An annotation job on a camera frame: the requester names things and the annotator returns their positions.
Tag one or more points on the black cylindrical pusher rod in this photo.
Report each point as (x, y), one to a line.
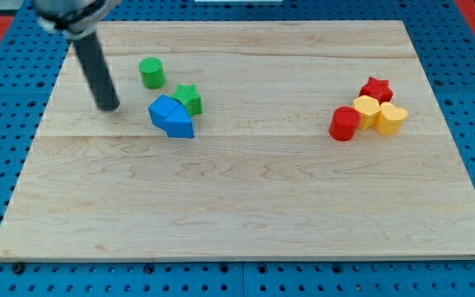
(95, 69)

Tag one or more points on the green star block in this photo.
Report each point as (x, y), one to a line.
(189, 97)

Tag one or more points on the red star block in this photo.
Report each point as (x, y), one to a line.
(378, 89)

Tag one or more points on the green cylinder block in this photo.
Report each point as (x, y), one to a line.
(152, 73)

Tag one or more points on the blue cube block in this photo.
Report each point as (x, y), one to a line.
(161, 108)

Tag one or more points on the blue pentagon block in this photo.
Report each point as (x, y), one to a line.
(178, 124)

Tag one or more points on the light wooden board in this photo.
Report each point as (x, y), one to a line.
(262, 180)

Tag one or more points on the red cylinder block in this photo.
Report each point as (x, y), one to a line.
(344, 123)

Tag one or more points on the yellow hexagon block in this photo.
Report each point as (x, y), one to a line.
(368, 109)

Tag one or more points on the yellow heart block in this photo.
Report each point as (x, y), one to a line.
(391, 119)

